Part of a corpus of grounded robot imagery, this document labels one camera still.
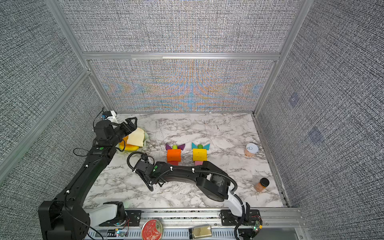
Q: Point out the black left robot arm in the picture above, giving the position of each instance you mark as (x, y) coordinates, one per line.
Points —
(64, 218)

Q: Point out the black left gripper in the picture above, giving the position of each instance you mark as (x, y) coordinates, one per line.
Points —
(132, 127)

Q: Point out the yellow block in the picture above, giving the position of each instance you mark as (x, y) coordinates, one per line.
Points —
(200, 155)
(199, 151)
(199, 158)

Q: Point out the toy bread slice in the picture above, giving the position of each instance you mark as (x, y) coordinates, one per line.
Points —
(136, 138)

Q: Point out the green wavy plate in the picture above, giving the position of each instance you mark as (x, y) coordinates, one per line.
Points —
(146, 138)

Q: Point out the purple triangle block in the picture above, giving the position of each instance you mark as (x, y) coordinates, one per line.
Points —
(181, 147)
(168, 147)

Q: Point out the gold metal box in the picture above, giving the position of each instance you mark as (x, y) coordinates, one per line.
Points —
(200, 232)

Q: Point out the red block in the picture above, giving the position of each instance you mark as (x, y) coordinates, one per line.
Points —
(173, 163)

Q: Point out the amber jar black lid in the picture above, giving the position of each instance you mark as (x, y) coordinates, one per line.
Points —
(262, 185)

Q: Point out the orange block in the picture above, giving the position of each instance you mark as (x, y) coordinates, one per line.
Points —
(174, 151)
(173, 155)
(173, 159)

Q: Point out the red round tin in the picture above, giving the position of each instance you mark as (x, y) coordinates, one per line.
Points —
(152, 230)

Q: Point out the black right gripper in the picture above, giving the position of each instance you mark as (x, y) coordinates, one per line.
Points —
(146, 181)

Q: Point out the white lidded cup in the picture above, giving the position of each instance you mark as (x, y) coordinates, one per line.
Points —
(251, 150)

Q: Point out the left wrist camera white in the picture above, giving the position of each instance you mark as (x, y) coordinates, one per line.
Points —
(110, 116)

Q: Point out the teal triangle block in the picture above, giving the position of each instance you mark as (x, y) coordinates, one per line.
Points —
(206, 147)
(194, 146)

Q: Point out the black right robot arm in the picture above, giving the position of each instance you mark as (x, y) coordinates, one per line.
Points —
(213, 182)

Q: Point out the toy orange slice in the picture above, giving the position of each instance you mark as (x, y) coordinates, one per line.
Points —
(124, 146)

